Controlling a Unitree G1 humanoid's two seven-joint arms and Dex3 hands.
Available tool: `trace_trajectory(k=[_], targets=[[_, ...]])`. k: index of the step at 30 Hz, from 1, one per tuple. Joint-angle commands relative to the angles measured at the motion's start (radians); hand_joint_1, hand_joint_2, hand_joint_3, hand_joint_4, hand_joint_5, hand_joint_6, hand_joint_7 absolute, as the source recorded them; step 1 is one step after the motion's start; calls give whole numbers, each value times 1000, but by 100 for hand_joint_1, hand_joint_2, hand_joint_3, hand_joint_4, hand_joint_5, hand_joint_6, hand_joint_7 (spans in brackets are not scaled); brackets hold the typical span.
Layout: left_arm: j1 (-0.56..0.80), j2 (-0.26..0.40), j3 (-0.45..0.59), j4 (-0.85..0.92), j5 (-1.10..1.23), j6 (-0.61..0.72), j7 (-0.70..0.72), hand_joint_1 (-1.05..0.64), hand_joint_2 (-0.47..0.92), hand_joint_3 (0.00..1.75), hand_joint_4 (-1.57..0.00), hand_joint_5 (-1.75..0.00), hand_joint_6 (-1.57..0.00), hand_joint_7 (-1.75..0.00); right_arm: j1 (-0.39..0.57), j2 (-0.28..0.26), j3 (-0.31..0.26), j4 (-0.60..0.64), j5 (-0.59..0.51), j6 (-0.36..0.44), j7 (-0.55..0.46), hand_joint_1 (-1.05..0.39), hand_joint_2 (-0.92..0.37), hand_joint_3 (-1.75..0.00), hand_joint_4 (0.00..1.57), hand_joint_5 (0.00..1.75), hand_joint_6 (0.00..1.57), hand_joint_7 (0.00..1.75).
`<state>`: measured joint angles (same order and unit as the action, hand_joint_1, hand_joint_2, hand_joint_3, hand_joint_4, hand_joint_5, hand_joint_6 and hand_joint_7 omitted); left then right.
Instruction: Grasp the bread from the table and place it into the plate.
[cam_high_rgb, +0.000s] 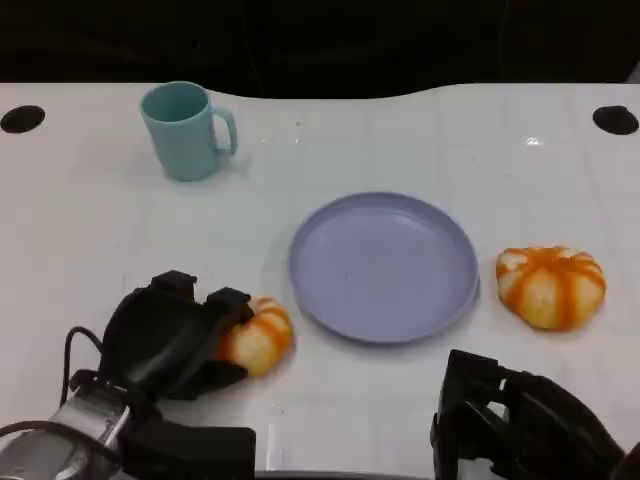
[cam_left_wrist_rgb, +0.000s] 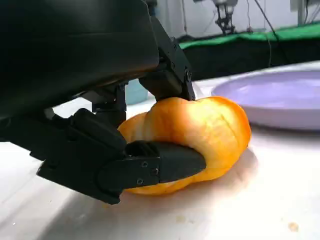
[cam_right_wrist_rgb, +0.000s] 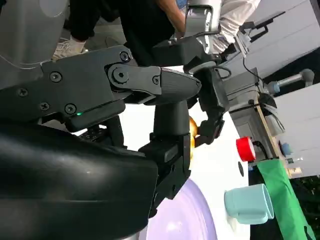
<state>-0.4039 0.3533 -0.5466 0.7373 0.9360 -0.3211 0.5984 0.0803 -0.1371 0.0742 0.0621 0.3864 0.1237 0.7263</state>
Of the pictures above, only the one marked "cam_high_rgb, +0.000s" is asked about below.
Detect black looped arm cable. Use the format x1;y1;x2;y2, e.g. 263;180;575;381
59;325;107;407
0;420;124;474

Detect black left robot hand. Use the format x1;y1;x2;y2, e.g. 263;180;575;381
97;269;256;402

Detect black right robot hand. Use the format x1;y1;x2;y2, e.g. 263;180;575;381
429;348;626;480

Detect lilac plate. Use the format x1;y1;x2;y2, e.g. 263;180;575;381
287;191;481;345

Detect black table cable hole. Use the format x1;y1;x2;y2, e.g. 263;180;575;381
0;104;47;135
592;104;640;136

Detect pale green mug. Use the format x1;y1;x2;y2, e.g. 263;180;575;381
139;81;239;182

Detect orange and white bread roll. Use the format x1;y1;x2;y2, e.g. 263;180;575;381
213;295;295;378
495;244;608;332

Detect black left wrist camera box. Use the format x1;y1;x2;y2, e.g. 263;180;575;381
119;418;258;480

